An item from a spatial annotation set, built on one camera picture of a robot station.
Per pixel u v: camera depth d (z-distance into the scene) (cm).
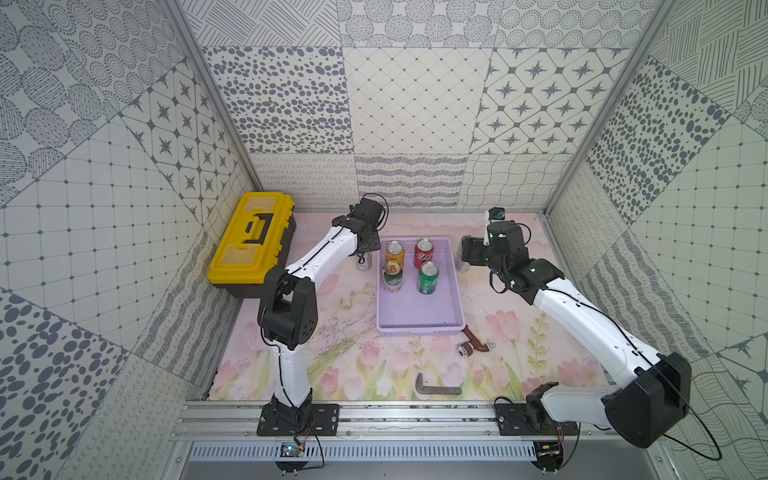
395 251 95
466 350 82
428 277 90
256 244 89
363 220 71
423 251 95
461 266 101
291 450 71
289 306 51
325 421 73
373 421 75
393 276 90
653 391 38
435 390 78
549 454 73
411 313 94
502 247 59
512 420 73
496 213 69
